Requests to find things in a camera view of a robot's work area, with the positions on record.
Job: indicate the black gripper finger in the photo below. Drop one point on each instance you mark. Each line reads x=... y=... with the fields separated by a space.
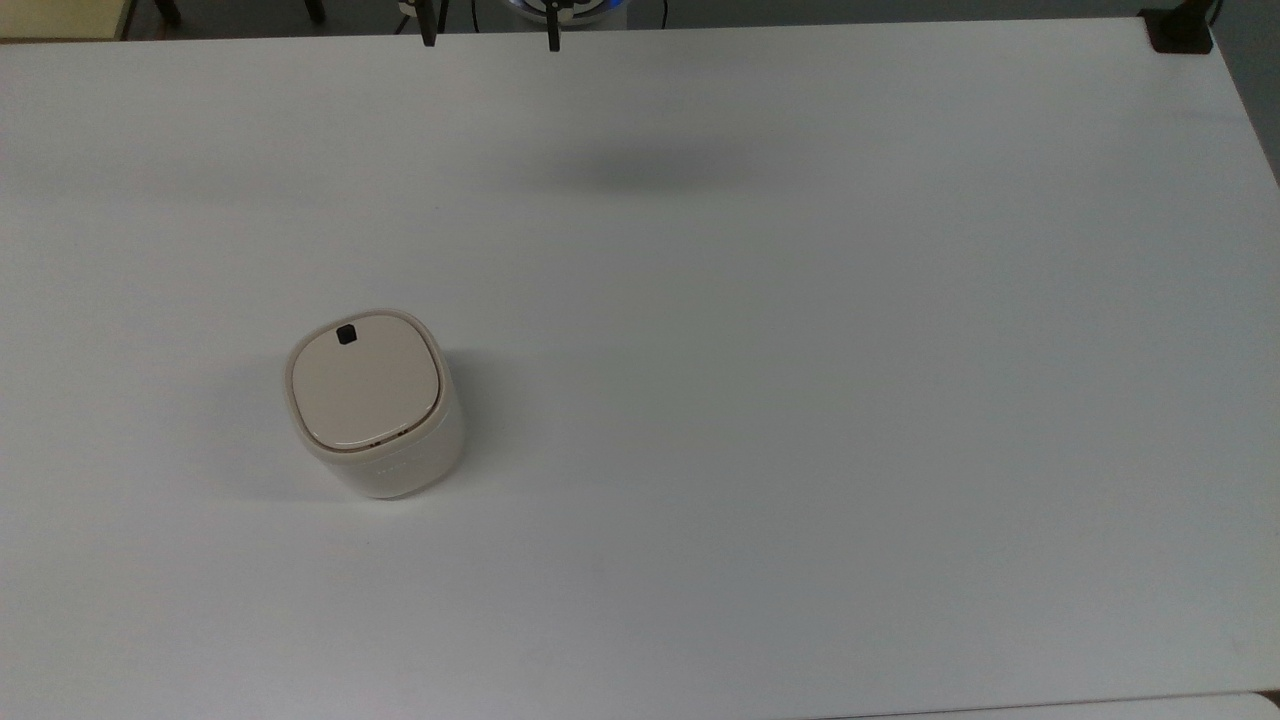
x=429 y=30
x=553 y=34

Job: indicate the beige trash bin with lid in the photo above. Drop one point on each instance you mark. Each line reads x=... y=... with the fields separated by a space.
x=372 y=400

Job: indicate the dark chair leg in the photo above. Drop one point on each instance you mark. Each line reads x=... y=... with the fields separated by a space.
x=314 y=9
x=168 y=10

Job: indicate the yellow wooden furniture panel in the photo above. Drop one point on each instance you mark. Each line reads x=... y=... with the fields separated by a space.
x=60 y=18

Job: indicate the black table clamp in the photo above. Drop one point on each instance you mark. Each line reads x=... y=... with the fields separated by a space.
x=1180 y=32

